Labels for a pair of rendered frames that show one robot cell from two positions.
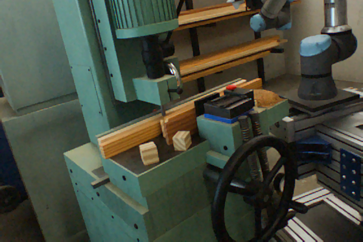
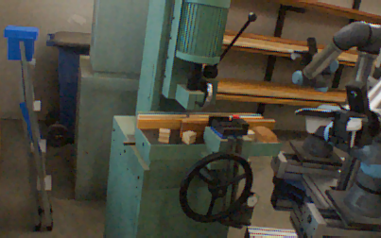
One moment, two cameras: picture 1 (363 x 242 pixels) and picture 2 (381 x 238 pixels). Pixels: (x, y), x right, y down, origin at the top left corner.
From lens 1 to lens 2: 0.57 m
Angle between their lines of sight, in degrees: 10
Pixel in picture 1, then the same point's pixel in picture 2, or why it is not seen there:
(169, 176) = (170, 155)
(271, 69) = not seen: hidden behind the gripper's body
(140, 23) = (192, 52)
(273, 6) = (312, 70)
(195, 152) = (194, 148)
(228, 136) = (216, 145)
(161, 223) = (154, 181)
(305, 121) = (296, 167)
